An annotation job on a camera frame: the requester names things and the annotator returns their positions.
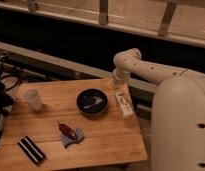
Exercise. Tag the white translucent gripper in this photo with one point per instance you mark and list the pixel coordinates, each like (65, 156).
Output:
(120, 78)

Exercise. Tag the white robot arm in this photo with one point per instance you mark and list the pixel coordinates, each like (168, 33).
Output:
(178, 111)

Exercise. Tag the black bowl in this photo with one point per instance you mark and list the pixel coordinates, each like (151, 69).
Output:
(92, 102)

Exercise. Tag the wooden table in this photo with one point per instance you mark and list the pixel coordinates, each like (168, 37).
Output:
(108, 138)

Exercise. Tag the red pepper toy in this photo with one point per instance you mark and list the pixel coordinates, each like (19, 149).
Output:
(67, 131)

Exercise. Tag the metal window railing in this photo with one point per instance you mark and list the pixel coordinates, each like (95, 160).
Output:
(180, 21)

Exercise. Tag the white plastic cup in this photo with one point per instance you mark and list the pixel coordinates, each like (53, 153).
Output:
(33, 99)

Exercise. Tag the black striped rectangular block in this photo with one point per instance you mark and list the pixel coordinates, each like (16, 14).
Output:
(32, 151)

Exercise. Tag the black equipment with cables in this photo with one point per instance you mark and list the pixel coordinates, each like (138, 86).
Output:
(5, 99)

